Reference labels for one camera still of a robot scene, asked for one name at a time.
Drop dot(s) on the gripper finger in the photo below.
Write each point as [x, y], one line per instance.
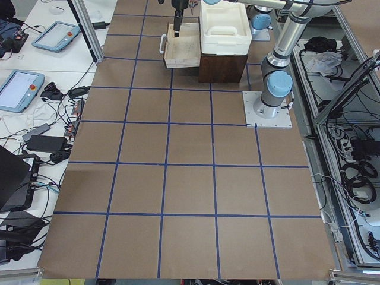
[178, 17]

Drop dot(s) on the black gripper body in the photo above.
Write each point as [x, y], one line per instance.
[179, 5]

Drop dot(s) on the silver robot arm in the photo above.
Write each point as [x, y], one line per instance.
[277, 82]
[259, 16]

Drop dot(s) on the light wooden drawer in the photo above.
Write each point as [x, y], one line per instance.
[183, 51]

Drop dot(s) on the white plastic crate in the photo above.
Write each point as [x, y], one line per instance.
[224, 28]

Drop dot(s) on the dark wooden cabinet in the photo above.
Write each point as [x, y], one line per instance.
[221, 68]

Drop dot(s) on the upper blue teach pendant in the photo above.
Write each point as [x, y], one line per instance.
[57, 37]

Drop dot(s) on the blue teach pendant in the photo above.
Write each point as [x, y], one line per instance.
[57, 37]
[19, 89]

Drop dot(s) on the white crumpled cloth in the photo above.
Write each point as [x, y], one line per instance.
[325, 63]

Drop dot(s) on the lower blue teach pendant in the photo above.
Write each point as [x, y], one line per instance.
[19, 89]

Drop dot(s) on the grey usb hub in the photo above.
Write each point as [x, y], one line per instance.
[37, 131]

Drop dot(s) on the black power brick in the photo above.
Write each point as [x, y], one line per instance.
[44, 143]

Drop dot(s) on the black laptop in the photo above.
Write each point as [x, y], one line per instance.
[18, 175]

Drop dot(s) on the white drawer handle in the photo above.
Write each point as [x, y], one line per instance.
[162, 43]

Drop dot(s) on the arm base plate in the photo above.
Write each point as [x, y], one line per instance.
[260, 35]
[259, 115]

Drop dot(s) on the aluminium frame post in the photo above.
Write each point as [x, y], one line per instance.
[89, 31]

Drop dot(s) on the aluminium frame rail right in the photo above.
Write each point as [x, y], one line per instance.
[327, 194]

